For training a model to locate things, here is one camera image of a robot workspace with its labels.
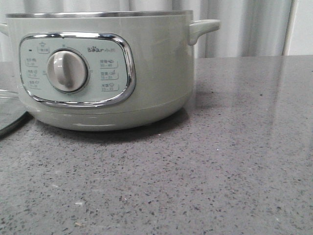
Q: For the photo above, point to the light green electric cooking pot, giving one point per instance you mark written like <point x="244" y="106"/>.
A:
<point x="102" y="71"/>

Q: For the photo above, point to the white pleated curtain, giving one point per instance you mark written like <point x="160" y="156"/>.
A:
<point x="249" y="27"/>

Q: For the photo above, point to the glass pot lid steel rim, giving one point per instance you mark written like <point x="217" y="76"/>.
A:
<point x="12" y="111"/>

